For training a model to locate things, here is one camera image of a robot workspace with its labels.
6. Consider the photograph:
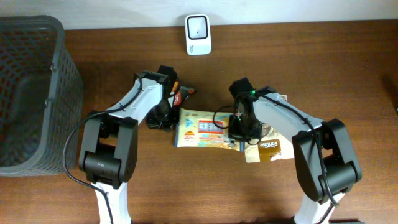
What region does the red black snack packet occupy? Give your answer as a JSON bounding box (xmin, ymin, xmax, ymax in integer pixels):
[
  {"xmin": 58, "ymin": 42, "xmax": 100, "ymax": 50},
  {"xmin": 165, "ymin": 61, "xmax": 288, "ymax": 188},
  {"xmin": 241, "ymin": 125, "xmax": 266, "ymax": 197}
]
[{"xmin": 169, "ymin": 86, "xmax": 197, "ymax": 108}]

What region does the yellow wet wipes pack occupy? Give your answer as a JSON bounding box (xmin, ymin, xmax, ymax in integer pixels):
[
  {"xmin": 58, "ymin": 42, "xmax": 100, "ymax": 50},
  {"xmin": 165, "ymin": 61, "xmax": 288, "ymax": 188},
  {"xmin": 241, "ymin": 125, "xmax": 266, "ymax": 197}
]
[{"xmin": 175, "ymin": 108, "xmax": 241, "ymax": 151}]

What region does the brown mushroom snack bag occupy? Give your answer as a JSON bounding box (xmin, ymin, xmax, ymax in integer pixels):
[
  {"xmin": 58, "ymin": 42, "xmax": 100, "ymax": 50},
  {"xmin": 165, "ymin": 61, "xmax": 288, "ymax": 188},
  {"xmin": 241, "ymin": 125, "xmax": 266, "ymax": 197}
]
[{"xmin": 239, "ymin": 96, "xmax": 294, "ymax": 163}]

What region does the orange small tissue box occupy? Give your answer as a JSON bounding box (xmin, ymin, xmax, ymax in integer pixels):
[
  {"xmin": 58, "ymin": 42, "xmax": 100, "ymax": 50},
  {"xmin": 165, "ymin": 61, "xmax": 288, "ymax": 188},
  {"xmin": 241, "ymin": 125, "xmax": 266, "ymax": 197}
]
[{"xmin": 172, "ymin": 80, "xmax": 179, "ymax": 93}]

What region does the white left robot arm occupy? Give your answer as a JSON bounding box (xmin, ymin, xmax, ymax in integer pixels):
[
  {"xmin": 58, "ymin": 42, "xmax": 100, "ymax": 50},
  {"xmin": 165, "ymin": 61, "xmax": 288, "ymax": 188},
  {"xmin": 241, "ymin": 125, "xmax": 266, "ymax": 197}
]
[{"xmin": 79, "ymin": 65, "xmax": 178, "ymax": 223}]

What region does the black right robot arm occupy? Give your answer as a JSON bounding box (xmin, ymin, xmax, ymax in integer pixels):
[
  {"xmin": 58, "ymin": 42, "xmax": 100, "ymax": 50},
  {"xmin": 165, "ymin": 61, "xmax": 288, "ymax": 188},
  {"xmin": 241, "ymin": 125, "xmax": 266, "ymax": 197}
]
[{"xmin": 228, "ymin": 78, "xmax": 362, "ymax": 223}]

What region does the white barcode scanner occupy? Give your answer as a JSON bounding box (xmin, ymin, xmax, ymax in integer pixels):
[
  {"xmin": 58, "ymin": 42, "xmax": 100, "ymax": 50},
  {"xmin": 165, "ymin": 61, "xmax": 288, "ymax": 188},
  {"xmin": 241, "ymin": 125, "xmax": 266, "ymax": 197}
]
[{"xmin": 184, "ymin": 14, "xmax": 211, "ymax": 56}]

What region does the dark grey plastic basket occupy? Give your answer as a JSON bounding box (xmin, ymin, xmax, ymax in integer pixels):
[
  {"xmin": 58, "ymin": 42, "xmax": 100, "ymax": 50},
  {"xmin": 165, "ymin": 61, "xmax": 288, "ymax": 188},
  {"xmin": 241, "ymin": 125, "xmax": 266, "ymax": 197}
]
[{"xmin": 1, "ymin": 16, "xmax": 83, "ymax": 177}]

